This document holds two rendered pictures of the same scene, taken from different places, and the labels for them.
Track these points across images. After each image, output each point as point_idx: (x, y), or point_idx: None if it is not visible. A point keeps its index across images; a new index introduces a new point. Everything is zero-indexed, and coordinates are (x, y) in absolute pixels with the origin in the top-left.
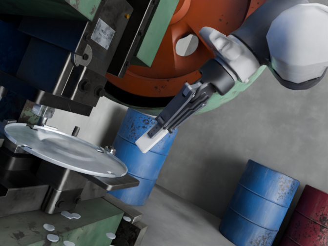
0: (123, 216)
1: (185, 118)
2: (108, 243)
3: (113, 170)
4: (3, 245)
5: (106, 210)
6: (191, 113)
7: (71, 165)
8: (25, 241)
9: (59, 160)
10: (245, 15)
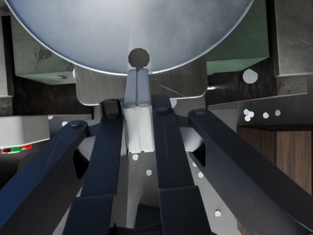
0: (273, 56)
1: (217, 192)
2: (238, 67)
3: (169, 41)
4: (18, 64)
5: (232, 40)
6: (238, 219)
7: (52, 22)
8: (44, 67)
9: (39, 3)
10: None
